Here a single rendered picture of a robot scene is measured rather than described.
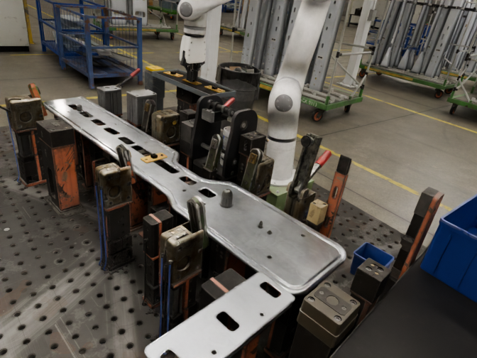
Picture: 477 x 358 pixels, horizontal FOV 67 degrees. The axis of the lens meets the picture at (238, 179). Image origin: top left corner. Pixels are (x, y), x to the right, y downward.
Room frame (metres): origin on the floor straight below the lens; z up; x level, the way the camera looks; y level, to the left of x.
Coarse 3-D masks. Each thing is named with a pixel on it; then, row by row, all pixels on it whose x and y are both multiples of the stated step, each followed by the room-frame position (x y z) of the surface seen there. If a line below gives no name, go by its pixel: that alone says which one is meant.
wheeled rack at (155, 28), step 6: (162, 18) 10.87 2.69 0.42; (96, 24) 9.50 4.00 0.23; (132, 24) 9.77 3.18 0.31; (150, 24) 9.94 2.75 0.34; (156, 24) 10.42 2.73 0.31; (162, 24) 10.54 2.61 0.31; (114, 30) 9.08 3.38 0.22; (120, 30) 9.16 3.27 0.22; (126, 30) 9.26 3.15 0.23; (132, 30) 9.36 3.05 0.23; (144, 30) 9.56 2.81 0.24; (150, 30) 9.67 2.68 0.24; (156, 30) 9.78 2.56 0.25; (162, 30) 9.88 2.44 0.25; (168, 30) 10.00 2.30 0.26; (174, 30) 10.11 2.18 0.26
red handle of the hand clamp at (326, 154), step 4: (324, 152) 0.94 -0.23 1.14; (328, 152) 0.94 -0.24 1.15; (320, 156) 0.94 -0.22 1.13; (324, 156) 0.93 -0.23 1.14; (328, 156) 0.93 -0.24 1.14; (320, 160) 0.92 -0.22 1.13; (324, 160) 0.92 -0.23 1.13; (316, 164) 0.92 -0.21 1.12; (320, 164) 0.91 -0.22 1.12; (312, 168) 0.90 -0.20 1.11; (316, 168) 0.90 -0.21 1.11; (312, 172) 0.89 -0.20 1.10; (316, 172) 0.90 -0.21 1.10; (312, 176) 0.89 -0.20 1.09; (300, 184) 0.86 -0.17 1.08; (296, 188) 0.85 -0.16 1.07
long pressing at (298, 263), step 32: (96, 128) 1.24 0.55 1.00; (128, 128) 1.28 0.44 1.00; (160, 160) 1.06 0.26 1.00; (192, 192) 0.87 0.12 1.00; (224, 224) 0.74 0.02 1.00; (256, 224) 0.76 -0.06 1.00; (288, 224) 0.78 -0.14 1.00; (256, 256) 0.64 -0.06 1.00; (288, 256) 0.65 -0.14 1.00; (320, 256) 0.67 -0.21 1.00; (288, 288) 0.55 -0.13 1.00
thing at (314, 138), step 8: (304, 136) 0.86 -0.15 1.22; (312, 136) 0.88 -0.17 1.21; (320, 136) 0.87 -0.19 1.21; (304, 144) 0.85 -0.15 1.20; (312, 144) 0.87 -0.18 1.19; (304, 152) 0.87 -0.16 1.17; (312, 152) 0.85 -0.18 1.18; (304, 160) 0.87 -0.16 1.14; (312, 160) 0.85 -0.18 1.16; (296, 168) 0.87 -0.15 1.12; (304, 168) 0.87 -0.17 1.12; (296, 176) 0.86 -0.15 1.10; (304, 176) 0.85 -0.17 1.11; (296, 184) 0.87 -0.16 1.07; (304, 184) 0.84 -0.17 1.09
